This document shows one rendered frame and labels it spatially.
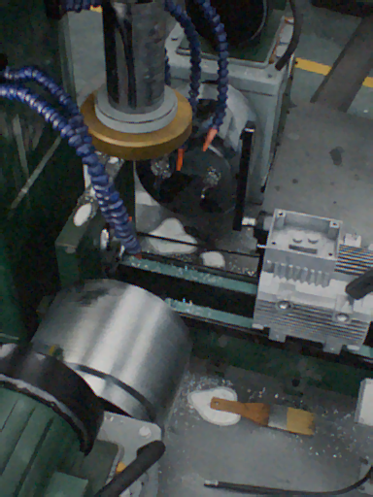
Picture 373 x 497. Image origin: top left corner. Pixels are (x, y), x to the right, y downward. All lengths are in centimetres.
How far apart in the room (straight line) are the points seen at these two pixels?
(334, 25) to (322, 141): 240
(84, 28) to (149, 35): 317
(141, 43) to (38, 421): 54
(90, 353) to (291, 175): 102
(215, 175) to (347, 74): 248
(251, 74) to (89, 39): 257
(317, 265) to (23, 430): 63
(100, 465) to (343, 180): 120
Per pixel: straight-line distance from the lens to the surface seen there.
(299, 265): 117
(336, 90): 367
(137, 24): 98
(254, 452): 132
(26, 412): 72
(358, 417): 109
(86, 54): 391
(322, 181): 185
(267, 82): 153
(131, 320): 102
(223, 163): 139
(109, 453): 89
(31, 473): 71
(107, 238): 126
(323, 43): 414
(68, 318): 103
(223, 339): 134
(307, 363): 135
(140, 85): 103
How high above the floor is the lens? 196
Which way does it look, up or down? 46 degrees down
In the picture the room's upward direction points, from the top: 3 degrees clockwise
